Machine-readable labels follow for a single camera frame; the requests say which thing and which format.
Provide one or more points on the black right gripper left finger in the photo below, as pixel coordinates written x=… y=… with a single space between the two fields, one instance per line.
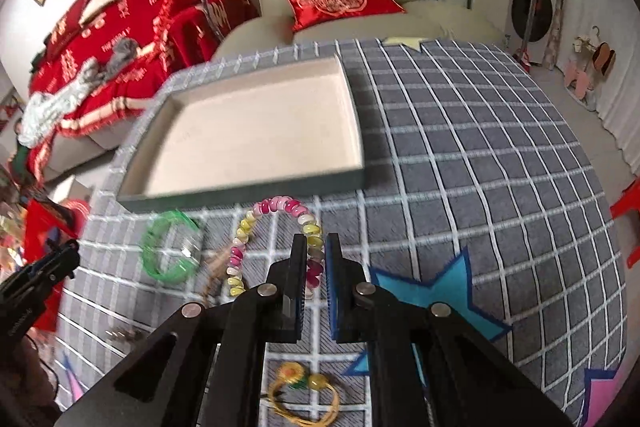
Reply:
x=202 y=366

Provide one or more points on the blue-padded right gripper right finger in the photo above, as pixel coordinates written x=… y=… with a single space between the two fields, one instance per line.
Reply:
x=428 y=366

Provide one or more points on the silver rhinestone hair clip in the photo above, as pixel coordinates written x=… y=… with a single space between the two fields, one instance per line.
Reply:
x=122 y=335

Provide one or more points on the green translucent bangle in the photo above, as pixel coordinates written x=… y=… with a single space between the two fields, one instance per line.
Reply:
x=171 y=248

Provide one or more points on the green jewelry tray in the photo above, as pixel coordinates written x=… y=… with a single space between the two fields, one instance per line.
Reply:
x=284 y=130

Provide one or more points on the grey checked tablecloth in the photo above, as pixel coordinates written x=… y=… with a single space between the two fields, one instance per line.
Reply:
x=477 y=190

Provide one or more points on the grey knitted garment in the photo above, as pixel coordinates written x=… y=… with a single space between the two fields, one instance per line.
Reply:
x=44 y=111

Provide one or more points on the red plastic stool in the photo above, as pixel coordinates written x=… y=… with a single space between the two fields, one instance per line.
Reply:
x=627 y=206

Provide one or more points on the red patterned blanket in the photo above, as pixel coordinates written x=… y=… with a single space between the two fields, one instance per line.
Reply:
x=171 y=35

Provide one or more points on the pink rocking horse toy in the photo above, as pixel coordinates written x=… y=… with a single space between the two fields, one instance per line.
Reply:
x=592 y=62

